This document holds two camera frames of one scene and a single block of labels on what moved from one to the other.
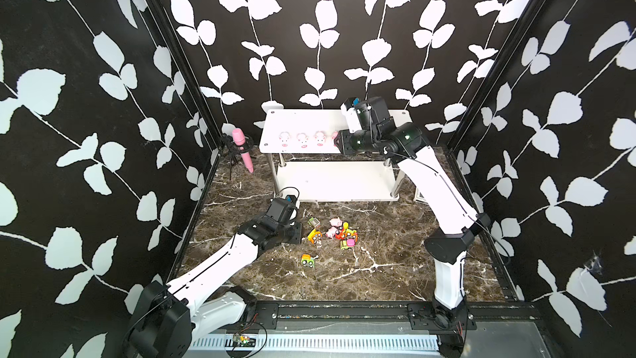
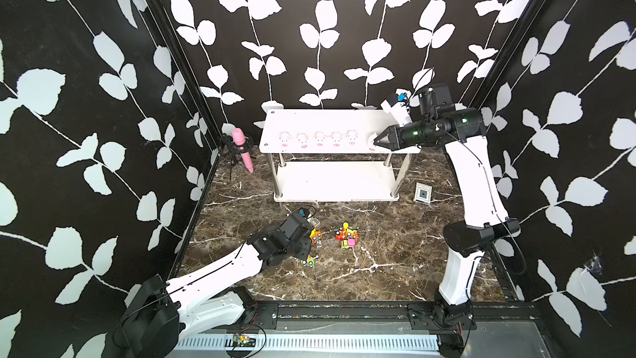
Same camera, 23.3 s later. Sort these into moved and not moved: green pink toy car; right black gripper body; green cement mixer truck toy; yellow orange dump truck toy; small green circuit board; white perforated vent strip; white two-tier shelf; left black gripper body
Moved: right black gripper body; left black gripper body
Not moved: white perforated vent strip; small green circuit board; green cement mixer truck toy; white two-tier shelf; yellow orange dump truck toy; green pink toy car
